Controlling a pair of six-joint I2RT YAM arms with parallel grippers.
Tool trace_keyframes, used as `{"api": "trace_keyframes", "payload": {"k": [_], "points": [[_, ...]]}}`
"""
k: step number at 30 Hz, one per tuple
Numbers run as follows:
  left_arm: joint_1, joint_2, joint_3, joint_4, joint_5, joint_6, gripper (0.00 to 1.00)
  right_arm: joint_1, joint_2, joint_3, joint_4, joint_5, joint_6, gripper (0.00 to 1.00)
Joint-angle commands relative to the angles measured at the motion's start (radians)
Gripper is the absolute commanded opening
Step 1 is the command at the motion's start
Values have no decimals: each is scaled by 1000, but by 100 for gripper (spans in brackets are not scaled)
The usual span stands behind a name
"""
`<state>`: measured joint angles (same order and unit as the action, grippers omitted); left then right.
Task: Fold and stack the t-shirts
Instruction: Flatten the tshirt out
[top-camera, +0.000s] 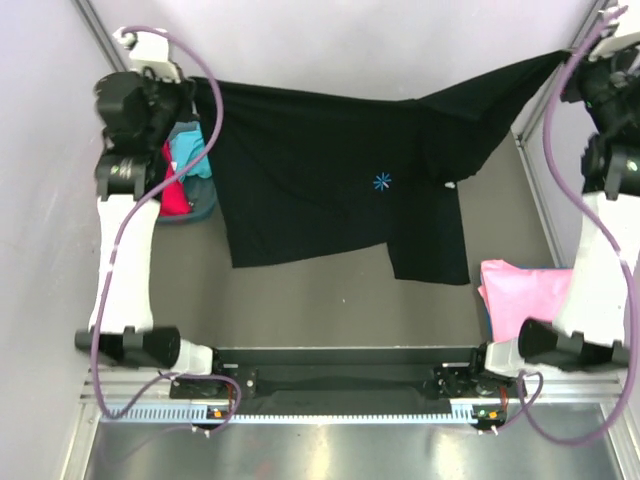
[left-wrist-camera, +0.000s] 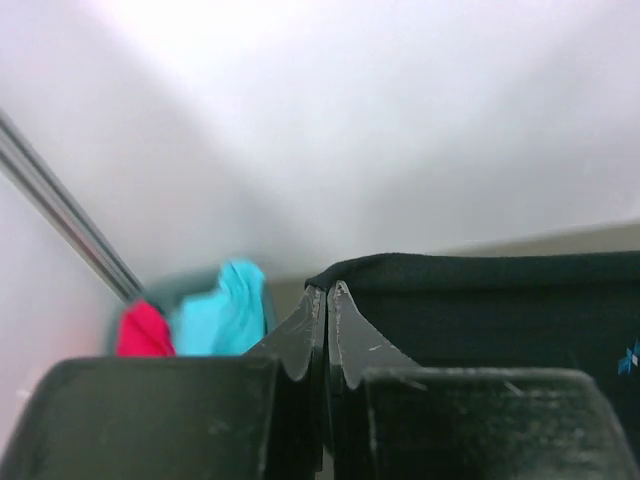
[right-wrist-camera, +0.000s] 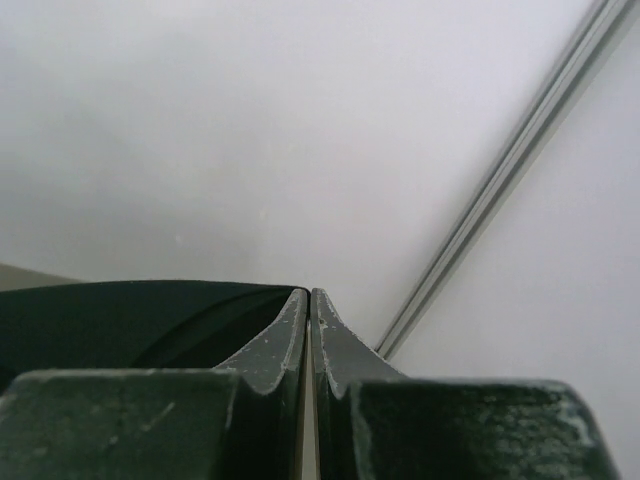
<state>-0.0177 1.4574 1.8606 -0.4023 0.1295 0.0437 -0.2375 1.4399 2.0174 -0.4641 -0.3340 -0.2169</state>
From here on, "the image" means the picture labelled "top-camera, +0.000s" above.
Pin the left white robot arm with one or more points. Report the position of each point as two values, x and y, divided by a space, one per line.
121 330

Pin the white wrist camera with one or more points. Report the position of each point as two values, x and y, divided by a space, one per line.
149 52
620 31

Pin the right aluminium frame post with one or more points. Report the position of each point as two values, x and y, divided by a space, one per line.
533 115

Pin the aluminium front rail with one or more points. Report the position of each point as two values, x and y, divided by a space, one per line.
120 386

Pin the red t shirt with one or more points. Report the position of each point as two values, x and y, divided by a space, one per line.
174 200

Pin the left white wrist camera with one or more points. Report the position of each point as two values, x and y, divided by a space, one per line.
149 52

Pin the blue laundry basket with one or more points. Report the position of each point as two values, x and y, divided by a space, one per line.
202 197

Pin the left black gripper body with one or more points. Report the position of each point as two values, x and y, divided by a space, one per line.
166 103

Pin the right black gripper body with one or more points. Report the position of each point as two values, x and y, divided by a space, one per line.
598 84

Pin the slotted grey cable duct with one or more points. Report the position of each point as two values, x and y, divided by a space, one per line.
205 414

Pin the teal t shirt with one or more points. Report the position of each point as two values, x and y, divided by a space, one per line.
186 143

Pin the aluminium frame post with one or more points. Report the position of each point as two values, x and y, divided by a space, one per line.
533 115
98 32

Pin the black t shirt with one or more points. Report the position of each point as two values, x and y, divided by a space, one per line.
300 175

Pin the folded pink t shirt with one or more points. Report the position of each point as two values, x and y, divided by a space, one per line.
512 294

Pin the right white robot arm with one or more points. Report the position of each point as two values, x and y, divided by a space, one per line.
588 333

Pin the left aluminium frame post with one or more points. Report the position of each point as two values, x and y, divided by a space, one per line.
98 32

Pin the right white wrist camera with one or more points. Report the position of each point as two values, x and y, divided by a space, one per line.
620 31

